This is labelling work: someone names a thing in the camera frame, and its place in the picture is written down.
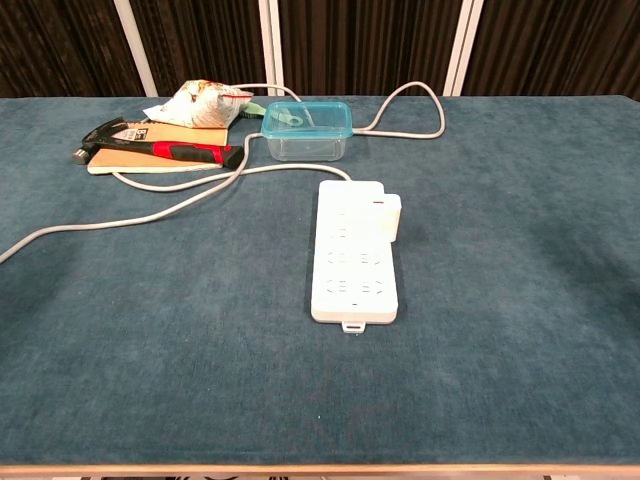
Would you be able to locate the white plug adapter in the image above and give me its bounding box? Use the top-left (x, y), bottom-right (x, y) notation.
top-left (370, 192), bottom-right (404, 245)

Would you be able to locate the white power strip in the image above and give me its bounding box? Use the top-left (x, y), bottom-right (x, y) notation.
top-left (309, 179), bottom-right (400, 333)

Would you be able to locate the clear teal-rimmed plastic container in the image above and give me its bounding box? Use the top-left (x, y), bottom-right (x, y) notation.
top-left (260, 101), bottom-right (355, 162)

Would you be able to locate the red black claw hammer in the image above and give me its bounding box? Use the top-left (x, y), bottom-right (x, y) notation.
top-left (69, 117), bottom-right (245, 170)

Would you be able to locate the white printed snack bag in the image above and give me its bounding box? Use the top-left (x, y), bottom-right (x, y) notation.
top-left (143, 79), bottom-right (255, 130)

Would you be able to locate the brown kraft spiral notebook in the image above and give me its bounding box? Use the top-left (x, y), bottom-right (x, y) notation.
top-left (87, 119), bottom-right (231, 175)

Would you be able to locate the blue carpet table mat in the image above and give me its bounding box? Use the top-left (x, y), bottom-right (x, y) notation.
top-left (0, 94), bottom-right (640, 469)

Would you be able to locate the dark ribbed partition panel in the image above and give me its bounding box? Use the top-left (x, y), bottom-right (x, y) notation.
top-left (463, 0), bottom-right (640, 97)
top-left (277, 0), bottom-right (460, 97)
top-left (128, 0), bottom-right (272, 98)
top-left (0, 0), bottom-right (146, 99)

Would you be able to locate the white partition frame post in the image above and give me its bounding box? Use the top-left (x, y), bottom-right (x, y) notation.
top-left (258, 0), bottom-right (286, 98)
top-left (442, 0), bottom-right (485, 97)
top-left (113, 0), bottom-right (159, 98)

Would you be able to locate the grey power strip cable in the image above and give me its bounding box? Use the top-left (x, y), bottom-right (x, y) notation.
top-left (0, 82), bottom-right (447, 265)

